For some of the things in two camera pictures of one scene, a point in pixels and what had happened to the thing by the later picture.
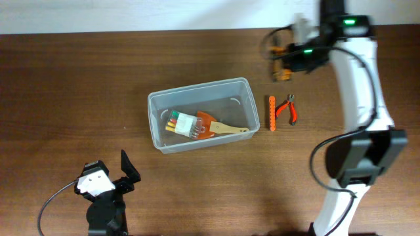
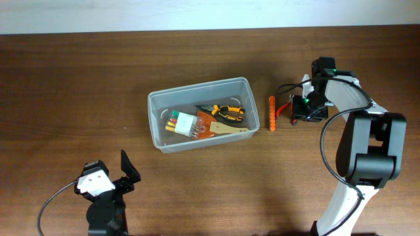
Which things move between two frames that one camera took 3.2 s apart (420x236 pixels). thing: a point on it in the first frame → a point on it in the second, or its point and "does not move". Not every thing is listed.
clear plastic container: x=192 y=117 does not move
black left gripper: x=125 y=183 does not move
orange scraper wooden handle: x=212 y=126 does not move
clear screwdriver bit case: x=185 y=124 does not move
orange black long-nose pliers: x=280 y=75 → x=216 y=110
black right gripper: x=291 y=64 → x=298 y=113
